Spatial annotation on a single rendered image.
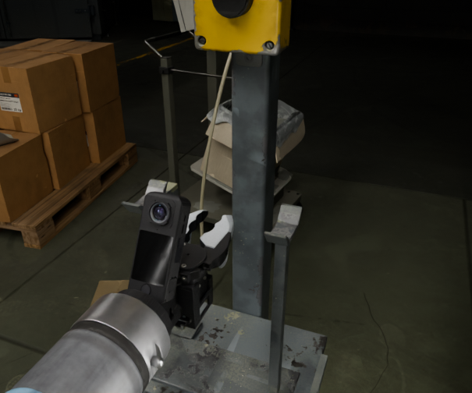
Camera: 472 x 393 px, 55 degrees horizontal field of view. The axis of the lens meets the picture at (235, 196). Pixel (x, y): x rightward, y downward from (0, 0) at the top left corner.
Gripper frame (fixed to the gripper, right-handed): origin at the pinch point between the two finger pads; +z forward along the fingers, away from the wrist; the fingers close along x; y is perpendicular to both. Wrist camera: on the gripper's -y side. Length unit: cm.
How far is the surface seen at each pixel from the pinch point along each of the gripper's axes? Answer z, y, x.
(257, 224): 14.5, 9.8, 1.4
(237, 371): 0.3, 29.6, 3.3
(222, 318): 11.4, 30.4, -4.1
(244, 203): 14.5, 6.2, -1.1
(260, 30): 8.8, -22.7, 2.9
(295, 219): 1.3, -0.9, 10.9
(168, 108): 144, 38, -91
